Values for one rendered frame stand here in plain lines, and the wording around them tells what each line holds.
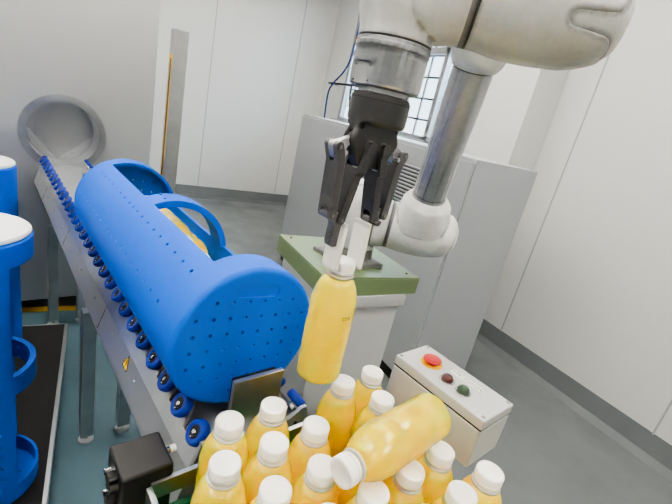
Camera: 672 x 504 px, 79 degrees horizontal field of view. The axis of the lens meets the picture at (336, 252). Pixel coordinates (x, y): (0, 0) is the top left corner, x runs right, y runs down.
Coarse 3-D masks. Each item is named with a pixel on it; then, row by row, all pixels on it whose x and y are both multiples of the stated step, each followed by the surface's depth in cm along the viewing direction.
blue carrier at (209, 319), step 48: (96, 192) 112; (144, 192) 138; (96, 240) 104; (144, 240) 84; (144, 288) 76; (192, 288) 68; (240, 288) 70; (288, 288) 77; (192, 336) 68; (240, 336) 74; (288, 336) 82; (192, 384) 71
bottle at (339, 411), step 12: (324, 396) 71; (336, 396) 69; (348, 396) 69; (324, 408) 69; (336, 408) 68; (348, 408) 69; (336, 420) 68; (348, 420) 69; (336, 432) 69; (348, 432) 70; (336, 444) 70
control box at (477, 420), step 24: (408, 360) 79; (408, 384) 78; (432, 384) 74; (456, 384) 75; (480, 384) 76; (456, 408) 70; (480, 408) 69; (504, 408) 71; (456, 432) 70; (480, 432) 67; (456, 456) 71; (480, 456) 72
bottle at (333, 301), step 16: (320, 288) 58; (336, 288) 57; (352, 288) 58; (320, 304) 57; (336, 304) 57; (352, 304) 58; (320, 320) 58; (336, 320) 57; (352, 320) 60; (304, 336) 61; (320, 336) 58; (336, 336) 58; (304, 352) 61; (320, 352) 59; (336, 352) 60; (304, 368) 61; (320, 368) 60; (336, 368) 61
